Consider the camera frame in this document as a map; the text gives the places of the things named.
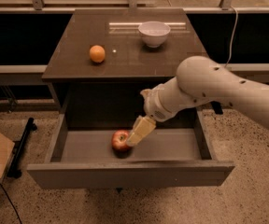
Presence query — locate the dark grey cabinet counter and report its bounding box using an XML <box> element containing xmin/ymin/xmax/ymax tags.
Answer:
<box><xmin>42</xmin><ymin>8</ymin><xmax>206</xmax><ymax>130</ymax></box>

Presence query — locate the white ceramic bowl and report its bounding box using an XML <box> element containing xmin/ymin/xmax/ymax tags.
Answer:
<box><xmin>138</xmin><ymin>21</ymin><xmax>171</xmax><ymax>48</ymax></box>

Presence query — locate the open grey top drawer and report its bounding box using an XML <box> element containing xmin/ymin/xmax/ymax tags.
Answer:
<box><xmin>26</xmin><ymin>87</ymin><xmax>235</xmax><ymax>190</ymax></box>

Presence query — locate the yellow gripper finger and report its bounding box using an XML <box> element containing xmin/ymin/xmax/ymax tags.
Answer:
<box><xmin>126</xmin><ymin>116</ymin><xmax>156</xmax><ymax>147</ymax></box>

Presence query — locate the orange fruit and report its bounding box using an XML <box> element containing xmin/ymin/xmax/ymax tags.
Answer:
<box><xmin>90</xmin><ymin>45</ymin><xmax>106</xmax><ymax>63</ymax></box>

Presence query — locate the black metal stand leg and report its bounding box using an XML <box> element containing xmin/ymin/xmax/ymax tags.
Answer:
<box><xmin>7</xmin><ymin>118</ymin><xmax>37</xmax><ymax>178</ymax></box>

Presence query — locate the red apple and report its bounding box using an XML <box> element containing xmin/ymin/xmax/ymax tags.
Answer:
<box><xmin>111</xmin><ymin>130</ymin><xmax>131</xmax><ymax>152</ymax></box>

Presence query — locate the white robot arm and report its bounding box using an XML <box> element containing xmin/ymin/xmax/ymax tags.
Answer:
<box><xmin>126</xmin><ymin>56</ymin><xmax>269</xmax><ymax>147</ymax></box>

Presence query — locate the white cable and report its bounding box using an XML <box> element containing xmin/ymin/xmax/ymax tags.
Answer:
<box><xmin>223</xmin><ymin>6</ymin><xmax>239</xmax><ymax>67</ymax></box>

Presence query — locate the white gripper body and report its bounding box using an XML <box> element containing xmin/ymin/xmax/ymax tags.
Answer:
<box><xmin>140</xmin><ymin>85</ymin><xmax>172</xmax><ymax>122</ymax></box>

